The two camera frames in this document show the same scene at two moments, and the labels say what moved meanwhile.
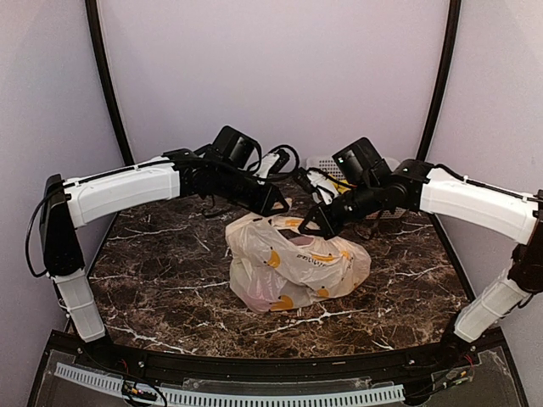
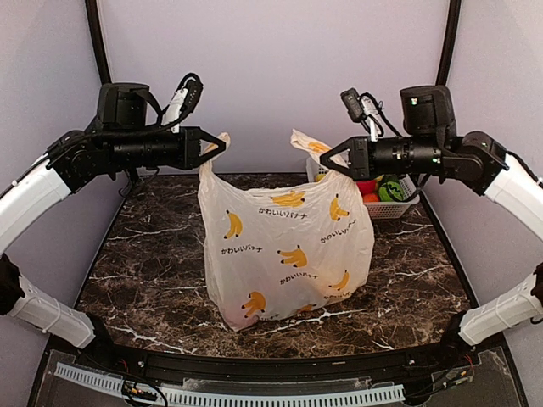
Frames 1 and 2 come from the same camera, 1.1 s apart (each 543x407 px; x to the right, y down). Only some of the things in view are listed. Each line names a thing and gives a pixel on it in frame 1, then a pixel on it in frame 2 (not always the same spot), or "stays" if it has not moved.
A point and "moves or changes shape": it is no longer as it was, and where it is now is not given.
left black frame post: (94, 24) stays
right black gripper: (328, 227) -> (360, 156)
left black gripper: (265, 205) -> (188, 153)
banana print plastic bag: (276, 265) moves or changes shape
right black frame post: (454, 19) stays
